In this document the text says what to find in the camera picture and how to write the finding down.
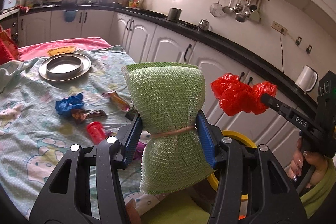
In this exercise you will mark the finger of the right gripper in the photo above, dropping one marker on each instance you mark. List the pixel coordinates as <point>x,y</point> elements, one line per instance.
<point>301,121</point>

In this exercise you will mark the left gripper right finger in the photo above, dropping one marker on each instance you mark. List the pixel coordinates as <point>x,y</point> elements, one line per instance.
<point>272,198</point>

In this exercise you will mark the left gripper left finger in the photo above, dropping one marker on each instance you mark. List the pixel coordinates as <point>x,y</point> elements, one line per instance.
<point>85,187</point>

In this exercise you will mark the red cylindrical cup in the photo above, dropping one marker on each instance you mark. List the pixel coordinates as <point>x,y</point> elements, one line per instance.
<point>96,132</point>

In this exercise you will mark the red plastic bag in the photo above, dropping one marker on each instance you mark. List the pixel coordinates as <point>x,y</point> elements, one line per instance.
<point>235,96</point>

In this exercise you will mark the brown snack wrapper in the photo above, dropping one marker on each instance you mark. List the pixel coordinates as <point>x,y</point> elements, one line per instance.
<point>80,115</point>

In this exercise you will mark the purple snack wrapper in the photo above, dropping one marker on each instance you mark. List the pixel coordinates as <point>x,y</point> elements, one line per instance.
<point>139,151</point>

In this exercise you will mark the blue plastic bag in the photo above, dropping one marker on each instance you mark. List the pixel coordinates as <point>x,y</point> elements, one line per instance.
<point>66,105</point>

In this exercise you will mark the green mesh scrubber bundle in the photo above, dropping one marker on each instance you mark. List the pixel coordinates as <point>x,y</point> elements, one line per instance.
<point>168,97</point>

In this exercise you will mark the yellow rim trash bin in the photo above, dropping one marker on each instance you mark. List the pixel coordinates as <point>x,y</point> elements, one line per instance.
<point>229,180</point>

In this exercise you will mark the right hand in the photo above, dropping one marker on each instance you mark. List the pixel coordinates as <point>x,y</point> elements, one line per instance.
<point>315,159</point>

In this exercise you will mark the left hand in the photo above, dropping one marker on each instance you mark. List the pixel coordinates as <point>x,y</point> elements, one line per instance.
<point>133,214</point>

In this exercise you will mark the white electric kettle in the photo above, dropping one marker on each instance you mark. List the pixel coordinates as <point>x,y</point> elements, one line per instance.
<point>307,79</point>

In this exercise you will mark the hello kitty green blanket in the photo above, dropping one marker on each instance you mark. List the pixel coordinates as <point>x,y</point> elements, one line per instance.
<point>34,137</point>

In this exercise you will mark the orange snack wrapper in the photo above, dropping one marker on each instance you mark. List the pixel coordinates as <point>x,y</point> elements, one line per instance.
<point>117,101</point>

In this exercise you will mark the metal plate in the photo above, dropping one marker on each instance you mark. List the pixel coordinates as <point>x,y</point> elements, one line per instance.
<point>86,67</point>

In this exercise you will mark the metal bowl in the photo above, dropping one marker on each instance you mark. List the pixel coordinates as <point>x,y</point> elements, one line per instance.
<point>63,67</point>

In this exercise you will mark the small steel teapot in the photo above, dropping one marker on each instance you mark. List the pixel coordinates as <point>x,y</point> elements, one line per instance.
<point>203,25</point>

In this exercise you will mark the pink bed sheet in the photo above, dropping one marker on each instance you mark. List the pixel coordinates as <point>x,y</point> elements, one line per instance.
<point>49,49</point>

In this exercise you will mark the red floral pillow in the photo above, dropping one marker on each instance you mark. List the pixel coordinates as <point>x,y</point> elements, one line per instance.
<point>9,49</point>

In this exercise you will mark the dark metal canister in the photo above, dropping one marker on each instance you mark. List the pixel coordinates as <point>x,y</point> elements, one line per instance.
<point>174,14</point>

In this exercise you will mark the blue hanging basket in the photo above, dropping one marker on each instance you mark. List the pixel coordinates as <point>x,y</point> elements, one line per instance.
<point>69,15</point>

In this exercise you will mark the hanging wire strainer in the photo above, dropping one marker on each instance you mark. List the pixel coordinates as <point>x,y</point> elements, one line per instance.
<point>216,10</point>

